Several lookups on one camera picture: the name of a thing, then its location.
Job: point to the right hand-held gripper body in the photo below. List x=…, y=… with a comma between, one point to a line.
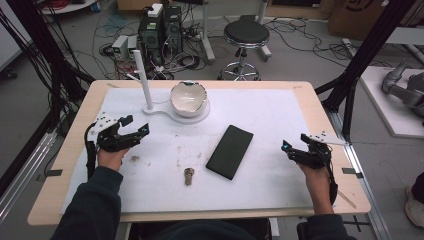
x=313, y=155

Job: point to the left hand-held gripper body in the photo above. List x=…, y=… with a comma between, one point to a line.
x=115, y=138

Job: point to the person's right hand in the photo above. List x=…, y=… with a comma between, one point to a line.
x=316, y=176

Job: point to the person's left hand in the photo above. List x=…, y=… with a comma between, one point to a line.
x=110, y=160

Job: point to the white stand with pole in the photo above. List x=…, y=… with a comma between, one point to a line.
x=144, y=83

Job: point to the black tape strip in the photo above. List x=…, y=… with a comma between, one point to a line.
x=351, y=171
x=54, y=173

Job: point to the white eggshell-shaped bowl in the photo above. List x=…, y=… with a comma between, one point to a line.
x=187, y=98

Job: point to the black smartphone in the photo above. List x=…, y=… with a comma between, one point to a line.
x=229, y=151

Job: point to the small metal cylinder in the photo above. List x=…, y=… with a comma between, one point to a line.
x=189, y=176

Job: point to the grey power supply box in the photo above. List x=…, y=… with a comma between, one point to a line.
x=132, y=42
x=120, y=46

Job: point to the white platform board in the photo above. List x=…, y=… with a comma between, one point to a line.
x=383, y=106

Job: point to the black computer tower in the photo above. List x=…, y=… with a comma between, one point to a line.
x=172, y=28
x=150, y=38

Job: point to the white table leg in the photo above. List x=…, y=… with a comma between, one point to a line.
x=208, y=33
x=263, y=33

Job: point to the white power strip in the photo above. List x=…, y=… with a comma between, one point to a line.
x=155, y=10

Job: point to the white shoe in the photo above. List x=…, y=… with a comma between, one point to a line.
x=415, y=208

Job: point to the person's dark clothed lap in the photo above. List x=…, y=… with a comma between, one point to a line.
x=206, y=231

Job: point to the black round stool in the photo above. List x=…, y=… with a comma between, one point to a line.
x=246, y=33

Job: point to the brown cardboard box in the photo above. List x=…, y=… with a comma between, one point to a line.
x=360, y=16

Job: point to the aluminium rail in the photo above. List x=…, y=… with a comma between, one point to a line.
x=23, y=180
x=366, y=186

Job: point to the black metal frame post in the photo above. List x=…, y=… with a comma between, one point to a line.
x=43, y=50
x=363, y=56

